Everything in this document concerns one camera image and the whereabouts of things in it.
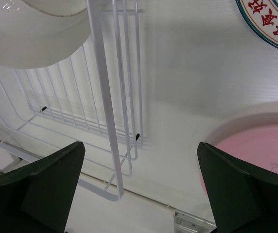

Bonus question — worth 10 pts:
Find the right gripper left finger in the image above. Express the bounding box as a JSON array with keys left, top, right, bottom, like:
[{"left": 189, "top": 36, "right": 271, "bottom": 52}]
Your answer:
[{"left": 0, "top": 141, "right": 85, "bottom": 233}]

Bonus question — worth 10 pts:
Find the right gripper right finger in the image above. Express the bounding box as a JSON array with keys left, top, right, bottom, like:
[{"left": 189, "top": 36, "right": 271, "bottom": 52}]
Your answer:
[{"left": 197, "top": 142, "right": 278, "bottom": 233}]

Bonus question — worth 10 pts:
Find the pink plate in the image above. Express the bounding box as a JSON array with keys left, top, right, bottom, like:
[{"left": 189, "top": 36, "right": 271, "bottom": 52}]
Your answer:
[{"left": 199, "top": 122, "right": 278, "bottom": 197}]

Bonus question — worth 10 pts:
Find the white ribbed plate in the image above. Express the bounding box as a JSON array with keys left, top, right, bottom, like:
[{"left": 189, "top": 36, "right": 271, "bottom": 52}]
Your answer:
[{"left": 0, "top": 0, "right": 91, "bottom": 69}]

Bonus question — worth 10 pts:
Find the green rimmed white plate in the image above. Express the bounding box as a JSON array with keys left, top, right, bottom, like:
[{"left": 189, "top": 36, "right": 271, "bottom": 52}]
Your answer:
[{"left": 236, "top": 0, "right": 278, "bottom": 49}]

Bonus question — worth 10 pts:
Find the white wire dish rack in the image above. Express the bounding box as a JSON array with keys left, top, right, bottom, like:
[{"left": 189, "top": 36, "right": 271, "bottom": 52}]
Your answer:
[{"left": 0, "top": 0, "right": 144, "bottom": 201}]

